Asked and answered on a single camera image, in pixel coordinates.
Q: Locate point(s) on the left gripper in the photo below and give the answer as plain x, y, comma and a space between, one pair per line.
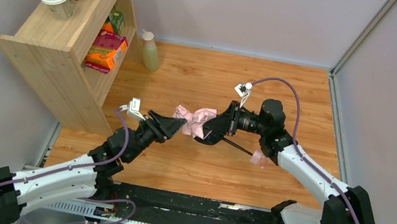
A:
155, 123

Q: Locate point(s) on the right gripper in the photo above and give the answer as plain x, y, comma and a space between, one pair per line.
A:
230, 117

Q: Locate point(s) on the pink folding umbrella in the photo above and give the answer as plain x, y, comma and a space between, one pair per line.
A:
193, 128

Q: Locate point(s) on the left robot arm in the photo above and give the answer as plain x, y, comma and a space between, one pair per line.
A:
87, 175

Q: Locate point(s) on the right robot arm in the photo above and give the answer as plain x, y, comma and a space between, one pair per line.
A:
341, 203

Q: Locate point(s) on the green squeeze bottle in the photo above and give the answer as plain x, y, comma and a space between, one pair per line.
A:
149, 52

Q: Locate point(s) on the orange pink snack box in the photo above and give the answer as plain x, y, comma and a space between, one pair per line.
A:
105, 51

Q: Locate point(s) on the wooden shelf unit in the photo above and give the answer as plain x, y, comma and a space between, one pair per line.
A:
49, 52

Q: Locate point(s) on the green carton on shelf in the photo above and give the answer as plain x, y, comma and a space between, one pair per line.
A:
115, 22

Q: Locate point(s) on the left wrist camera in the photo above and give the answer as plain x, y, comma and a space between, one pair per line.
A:
133, 109

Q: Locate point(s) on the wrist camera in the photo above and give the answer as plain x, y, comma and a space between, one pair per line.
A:
133, 109
244, 91

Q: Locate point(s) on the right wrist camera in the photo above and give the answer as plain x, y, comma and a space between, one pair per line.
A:
244, 91

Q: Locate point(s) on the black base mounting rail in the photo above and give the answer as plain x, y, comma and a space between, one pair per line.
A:
143, 205

